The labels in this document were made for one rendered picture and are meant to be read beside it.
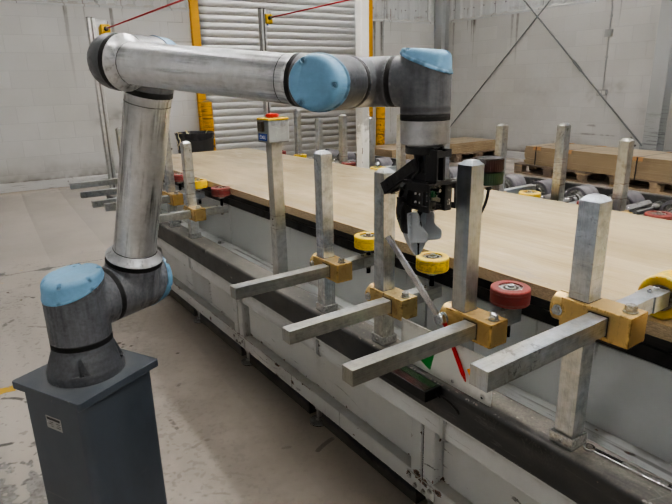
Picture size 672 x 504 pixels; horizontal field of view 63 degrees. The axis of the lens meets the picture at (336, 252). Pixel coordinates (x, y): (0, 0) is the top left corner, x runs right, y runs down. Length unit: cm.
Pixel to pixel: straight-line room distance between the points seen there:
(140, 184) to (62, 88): 731
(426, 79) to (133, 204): 82
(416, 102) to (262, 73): 27
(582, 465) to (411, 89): 69
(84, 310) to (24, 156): 731
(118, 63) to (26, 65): 748
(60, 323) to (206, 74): 74
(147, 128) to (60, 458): 87
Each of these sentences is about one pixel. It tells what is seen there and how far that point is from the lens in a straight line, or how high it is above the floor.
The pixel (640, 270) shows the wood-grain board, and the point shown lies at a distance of 139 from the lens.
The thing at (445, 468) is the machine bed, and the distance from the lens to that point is 177.
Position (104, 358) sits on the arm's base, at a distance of 154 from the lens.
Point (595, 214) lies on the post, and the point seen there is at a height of 111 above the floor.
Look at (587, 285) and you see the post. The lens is 95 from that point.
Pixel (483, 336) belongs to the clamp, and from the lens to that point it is 110.
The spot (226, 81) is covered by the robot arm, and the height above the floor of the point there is 132.
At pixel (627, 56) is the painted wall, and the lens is 929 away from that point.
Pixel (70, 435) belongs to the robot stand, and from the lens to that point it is 158.
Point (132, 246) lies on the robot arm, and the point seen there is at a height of 91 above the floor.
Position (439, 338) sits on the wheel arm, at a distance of 104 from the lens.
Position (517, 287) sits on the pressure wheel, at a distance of 119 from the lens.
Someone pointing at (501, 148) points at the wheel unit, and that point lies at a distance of 240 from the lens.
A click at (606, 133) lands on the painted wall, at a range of 941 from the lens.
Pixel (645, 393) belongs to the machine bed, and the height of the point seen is 74.
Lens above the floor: 131
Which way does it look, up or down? 17 degrees down
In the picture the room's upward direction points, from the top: 1 degrees counter-clockwise
